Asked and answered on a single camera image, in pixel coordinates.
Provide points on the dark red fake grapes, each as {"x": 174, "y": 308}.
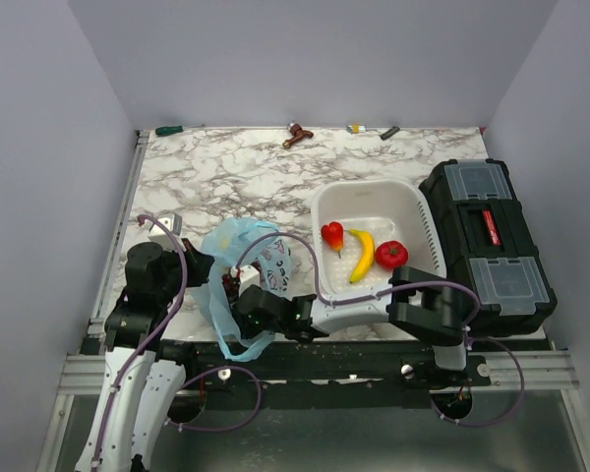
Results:
{"x": 231, "y": 286}

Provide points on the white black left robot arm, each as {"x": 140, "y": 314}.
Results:
{"x": 142, "y": 371}

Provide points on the red fake tomato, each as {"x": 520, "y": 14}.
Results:
{"x": 391, "y": 254}

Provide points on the black plastic toolbox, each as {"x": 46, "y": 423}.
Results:
{"x": 487, "y": 245}

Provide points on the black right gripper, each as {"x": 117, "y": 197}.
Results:
{"x": 246, "y": 328}

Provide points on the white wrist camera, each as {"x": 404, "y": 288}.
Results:
{"x": 164, "y": 234}
{"x": 245, "y": 277}

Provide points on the yellow hex key set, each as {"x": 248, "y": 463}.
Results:
{"x": 355, "y": 129}

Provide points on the small dark metal tool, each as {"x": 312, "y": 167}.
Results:
{"x": 389, "y": 133}

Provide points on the red fake strawberry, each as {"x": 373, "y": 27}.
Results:
{"x": 333, "y": 236}

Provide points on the yellow fake banana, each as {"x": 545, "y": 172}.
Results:
{"x": 367, "y": 258}

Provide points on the aluminium frame rail left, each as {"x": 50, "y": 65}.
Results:
{"x": 118, "y": 233}

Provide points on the brown brass tap fitting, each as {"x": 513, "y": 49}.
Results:
{"x": 298, "y": 134}

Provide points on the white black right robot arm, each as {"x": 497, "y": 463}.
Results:
{"x": 432, "y": 309}

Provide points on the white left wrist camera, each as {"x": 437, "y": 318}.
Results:
{"x": 164, "y": 234}

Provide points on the aluminium frame rail front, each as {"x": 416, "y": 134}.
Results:
{"x": 539, "y": 370}

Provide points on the green handled screwdriver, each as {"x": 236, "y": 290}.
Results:
{"x": 166, "y": 131}

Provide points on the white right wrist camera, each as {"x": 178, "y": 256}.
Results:
{"x": 245, "y": 277}

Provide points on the aluminium frame rail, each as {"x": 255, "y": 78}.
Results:
{"x": 118, "y": 233}
{"x": 539, "y": 370}

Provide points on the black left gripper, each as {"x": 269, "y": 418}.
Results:
{"x": 201, "y": 265}

